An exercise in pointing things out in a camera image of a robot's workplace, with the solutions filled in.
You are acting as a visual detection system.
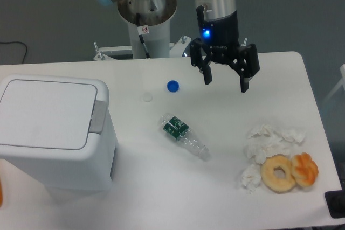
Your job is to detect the white metal base frame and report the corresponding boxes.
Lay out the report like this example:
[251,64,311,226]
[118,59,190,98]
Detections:
[93,36,192,61]

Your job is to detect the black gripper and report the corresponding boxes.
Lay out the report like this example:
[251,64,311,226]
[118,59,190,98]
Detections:
[189,5,260,93]

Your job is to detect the white frame at right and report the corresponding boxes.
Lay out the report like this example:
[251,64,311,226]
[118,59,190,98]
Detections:
[324,64,344,102]

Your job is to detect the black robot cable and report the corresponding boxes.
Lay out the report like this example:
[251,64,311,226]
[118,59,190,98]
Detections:
[136,13,151,59]

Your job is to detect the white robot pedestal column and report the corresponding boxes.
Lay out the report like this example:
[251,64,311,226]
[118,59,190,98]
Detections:
[127,21,170,59]

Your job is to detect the crushed clear plastic bottle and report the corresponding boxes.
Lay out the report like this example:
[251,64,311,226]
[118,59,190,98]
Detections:
[159,113,211,161]

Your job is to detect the black cable on floor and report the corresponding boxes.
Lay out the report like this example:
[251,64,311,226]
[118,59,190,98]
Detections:
[0,41,28,65]

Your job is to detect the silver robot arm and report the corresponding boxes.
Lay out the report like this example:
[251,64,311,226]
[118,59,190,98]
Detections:
[99,0,260,93]

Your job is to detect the white trash can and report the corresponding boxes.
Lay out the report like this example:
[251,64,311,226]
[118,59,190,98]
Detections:
[1,74,118,191]

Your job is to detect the black device at edge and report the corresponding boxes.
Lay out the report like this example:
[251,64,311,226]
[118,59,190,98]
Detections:
[325,190,344,219]

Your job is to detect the plain ring donut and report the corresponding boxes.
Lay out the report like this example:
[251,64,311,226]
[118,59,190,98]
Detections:
[260,155,296,193]

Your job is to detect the large crumpled white tissue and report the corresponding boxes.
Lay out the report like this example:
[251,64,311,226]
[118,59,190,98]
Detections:
[244,124,306,165]

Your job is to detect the small crumpled white tissue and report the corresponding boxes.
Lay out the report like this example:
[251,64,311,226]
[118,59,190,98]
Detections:
[241,164,261,193]

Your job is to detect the orange object at edge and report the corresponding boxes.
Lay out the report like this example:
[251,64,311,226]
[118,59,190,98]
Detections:
[0,181,3,207]

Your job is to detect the orange glazed twisted bread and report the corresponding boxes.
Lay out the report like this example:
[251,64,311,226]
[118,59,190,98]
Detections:
[291,152,319,187]

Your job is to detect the blue bottle cap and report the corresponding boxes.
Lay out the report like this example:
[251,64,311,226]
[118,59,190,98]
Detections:
[167,80,180,93]

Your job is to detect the white bottle cap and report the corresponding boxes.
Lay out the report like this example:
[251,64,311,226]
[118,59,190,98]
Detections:
[142,92,153,102]

